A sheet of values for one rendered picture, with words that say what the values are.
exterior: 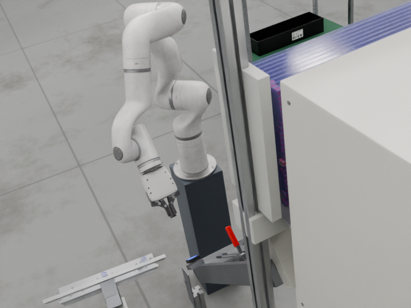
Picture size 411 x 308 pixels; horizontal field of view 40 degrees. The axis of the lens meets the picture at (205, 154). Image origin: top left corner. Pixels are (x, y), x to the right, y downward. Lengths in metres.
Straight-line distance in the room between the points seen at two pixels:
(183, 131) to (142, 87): 0.48
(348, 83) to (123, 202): 2.73
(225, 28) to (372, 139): 0.31
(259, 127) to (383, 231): 0.29
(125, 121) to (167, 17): 0.38
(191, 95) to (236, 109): 1.19
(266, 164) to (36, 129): 3.60
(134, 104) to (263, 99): 0.95
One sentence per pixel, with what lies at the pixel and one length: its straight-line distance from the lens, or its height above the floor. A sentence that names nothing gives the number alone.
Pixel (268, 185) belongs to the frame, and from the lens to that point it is 1.06.
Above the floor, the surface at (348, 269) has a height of 1.43.
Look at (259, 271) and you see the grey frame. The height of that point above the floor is 1.22.
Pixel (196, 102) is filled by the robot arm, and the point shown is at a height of 1.07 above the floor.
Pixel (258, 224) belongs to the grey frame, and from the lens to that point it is 1.16.
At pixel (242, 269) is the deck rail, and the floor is 1.06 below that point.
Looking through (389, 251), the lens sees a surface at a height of 1.55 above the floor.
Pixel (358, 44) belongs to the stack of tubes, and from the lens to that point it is 1.14.
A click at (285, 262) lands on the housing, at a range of 1.28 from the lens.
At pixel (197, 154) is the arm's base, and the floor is 0.80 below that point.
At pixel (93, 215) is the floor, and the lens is 3.47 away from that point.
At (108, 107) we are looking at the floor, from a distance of 4.53.
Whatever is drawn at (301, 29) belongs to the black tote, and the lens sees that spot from 4.23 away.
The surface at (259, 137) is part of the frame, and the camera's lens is 1.01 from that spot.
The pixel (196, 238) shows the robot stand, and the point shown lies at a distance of 2.56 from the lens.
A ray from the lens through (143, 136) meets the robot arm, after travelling 1.90.
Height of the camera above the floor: 2.15
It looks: 35 degrees down
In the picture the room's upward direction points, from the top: 10 degrees counter-clockwise
